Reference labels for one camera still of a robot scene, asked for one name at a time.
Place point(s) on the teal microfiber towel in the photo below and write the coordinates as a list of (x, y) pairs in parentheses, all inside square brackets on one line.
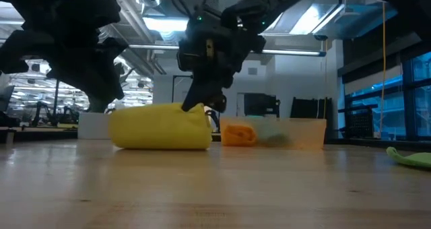
[(276, 138)]

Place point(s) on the yellow microfiber towel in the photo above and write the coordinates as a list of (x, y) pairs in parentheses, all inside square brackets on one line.
[(161, 126)]

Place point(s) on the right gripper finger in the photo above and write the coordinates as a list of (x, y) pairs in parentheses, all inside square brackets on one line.
[(202, 96)]

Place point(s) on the green microfiber towel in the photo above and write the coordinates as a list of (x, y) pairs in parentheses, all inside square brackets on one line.
[(414, 160)]

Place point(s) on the black background cabinet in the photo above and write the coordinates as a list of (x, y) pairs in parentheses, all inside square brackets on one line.
[(261, 104)]

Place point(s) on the black background stand frame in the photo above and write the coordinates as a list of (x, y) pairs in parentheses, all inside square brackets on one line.
[(175, 84)]

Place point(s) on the black background panel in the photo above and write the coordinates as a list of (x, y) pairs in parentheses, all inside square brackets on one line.
[(306, 107)]

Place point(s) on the orange microfiber towel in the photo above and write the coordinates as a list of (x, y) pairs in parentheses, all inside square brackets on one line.
[(239, 135)]

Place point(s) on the black background robot arm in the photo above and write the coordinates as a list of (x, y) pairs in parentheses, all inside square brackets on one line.
[(64, 116), (213, 118)]

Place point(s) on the long ceiling light strip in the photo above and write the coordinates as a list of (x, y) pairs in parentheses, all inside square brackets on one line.
[(289, 52)]

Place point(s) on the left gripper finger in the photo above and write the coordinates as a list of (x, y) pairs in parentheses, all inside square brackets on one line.
[(94, 84)]

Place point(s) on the potted plant in white pot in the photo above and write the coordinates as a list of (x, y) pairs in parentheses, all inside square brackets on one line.
[(91, 126)]

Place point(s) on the dark grey background monitor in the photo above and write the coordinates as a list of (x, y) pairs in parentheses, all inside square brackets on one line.
[(5, 99)]

